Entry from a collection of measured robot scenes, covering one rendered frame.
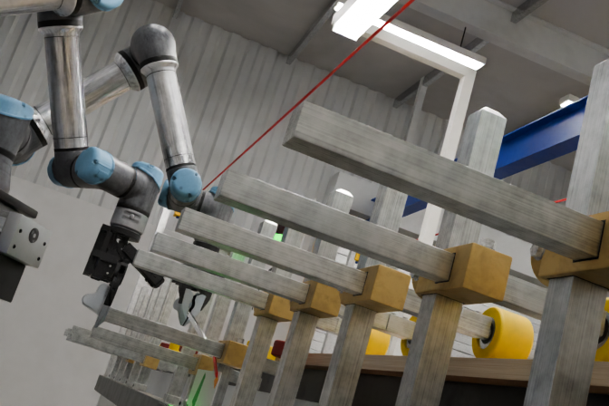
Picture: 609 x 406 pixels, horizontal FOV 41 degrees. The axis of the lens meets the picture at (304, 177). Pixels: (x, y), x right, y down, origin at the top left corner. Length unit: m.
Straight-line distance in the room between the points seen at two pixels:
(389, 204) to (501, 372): 0.28
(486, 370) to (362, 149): 0.62
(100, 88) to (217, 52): 8.13
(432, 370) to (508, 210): 0.32
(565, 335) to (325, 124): 0.27
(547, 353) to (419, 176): 0.20
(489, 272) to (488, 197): 0.25
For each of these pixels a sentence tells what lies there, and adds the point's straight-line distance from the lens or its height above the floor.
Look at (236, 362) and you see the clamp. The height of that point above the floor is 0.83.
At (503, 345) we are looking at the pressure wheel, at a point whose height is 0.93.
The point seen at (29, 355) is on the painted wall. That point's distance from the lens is 9.47.
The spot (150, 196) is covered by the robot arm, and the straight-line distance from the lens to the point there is 1.83.
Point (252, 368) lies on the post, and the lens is 1.64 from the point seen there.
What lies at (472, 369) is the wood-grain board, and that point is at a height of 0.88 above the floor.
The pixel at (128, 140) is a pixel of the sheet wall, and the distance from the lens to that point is 9.79.
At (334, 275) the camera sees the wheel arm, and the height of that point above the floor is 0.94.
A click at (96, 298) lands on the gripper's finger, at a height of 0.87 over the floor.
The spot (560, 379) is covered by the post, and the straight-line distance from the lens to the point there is 0.71.
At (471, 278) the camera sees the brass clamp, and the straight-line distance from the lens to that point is 0.88.
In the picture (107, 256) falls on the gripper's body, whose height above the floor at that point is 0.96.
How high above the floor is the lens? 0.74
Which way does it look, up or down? 16 degrees up
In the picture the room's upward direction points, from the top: 17 degrees clockwise
